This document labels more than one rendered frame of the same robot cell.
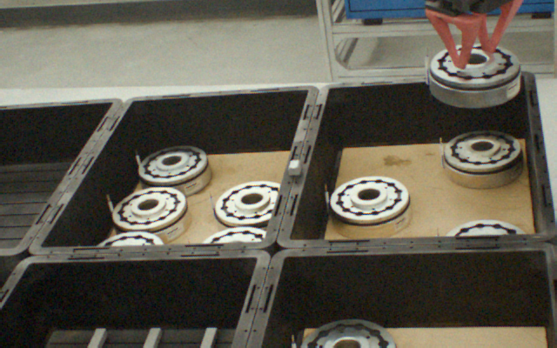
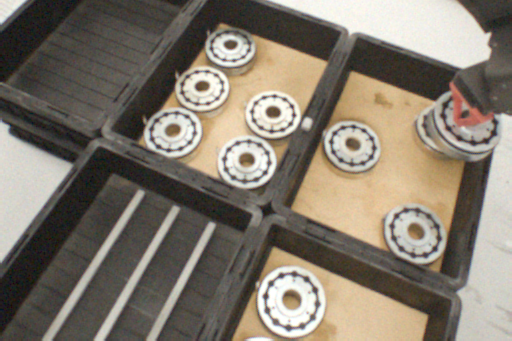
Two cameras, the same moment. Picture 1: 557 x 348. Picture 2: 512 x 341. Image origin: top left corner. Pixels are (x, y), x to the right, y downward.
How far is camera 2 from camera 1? 0.58 m
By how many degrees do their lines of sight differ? 26
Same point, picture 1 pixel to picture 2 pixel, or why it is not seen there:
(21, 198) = (125, 27)
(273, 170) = (298, 74)
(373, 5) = not seen: outside the picture
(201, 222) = (235, 106)
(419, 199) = (386, 149)
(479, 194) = (427, 161)
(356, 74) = not seen: outside the picture
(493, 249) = (418, 282)
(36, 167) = not seen: outside the picture
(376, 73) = not seen: outside the picture
